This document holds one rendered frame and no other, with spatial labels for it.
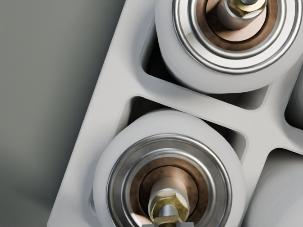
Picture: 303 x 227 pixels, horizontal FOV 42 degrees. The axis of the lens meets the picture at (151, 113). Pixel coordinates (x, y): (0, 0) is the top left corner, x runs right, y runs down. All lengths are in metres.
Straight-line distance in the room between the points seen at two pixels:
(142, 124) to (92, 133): 0.08
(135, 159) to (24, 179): 0.31
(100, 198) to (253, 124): 0.13
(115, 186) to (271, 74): 0.11
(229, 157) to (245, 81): 0.05
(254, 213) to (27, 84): 0.32
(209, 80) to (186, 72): 0.01
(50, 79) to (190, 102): 0.24
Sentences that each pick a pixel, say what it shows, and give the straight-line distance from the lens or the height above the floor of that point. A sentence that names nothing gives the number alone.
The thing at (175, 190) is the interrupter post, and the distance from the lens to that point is 0.21.
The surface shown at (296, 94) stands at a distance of 0.34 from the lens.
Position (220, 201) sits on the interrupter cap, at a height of 0.25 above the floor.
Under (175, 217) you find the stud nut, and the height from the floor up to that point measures 0.32.
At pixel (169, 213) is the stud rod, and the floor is 0.30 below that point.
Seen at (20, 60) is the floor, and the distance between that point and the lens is 0.52.
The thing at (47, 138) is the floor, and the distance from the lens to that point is 0.51.
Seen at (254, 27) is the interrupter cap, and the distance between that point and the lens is 0.25.
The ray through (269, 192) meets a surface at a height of 0.20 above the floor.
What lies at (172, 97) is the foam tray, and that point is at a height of 0.18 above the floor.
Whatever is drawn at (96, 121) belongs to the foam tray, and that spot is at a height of 0.18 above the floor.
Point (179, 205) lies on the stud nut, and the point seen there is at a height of 0.29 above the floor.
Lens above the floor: 0.49
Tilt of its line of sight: 86 degrees down
